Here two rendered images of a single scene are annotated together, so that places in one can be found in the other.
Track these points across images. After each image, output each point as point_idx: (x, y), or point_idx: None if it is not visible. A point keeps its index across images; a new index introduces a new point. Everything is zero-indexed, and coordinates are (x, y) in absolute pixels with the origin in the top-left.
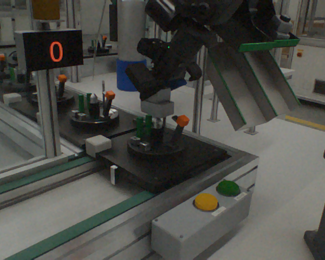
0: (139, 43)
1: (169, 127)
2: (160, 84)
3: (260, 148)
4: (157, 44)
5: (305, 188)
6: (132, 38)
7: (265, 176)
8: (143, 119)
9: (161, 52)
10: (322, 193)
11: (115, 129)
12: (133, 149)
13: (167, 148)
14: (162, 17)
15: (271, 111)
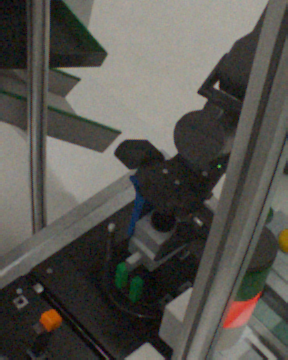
0: (191, 204)
1: (29, 252)
2: (173, 215)
3: (6, 130)
4: (182, 178)
5: (143, 119)
6: None
7: (108, 156)
8: (4, 290)
9: (207, 181)
10: (157, 107)
11: (62, 343)
12: None
13: (182, 262)
14: (231, 146)
15: (70, 81)
